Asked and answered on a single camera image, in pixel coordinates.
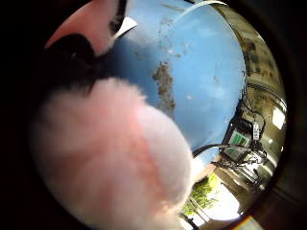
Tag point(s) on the black device with green screen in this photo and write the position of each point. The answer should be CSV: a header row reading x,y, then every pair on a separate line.
x,y
238,139

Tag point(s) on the pink and white soft toy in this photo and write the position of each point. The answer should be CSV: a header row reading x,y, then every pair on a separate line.
x,y
108,153

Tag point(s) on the green plant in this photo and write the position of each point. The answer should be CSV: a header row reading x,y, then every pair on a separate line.
x,y
200,195

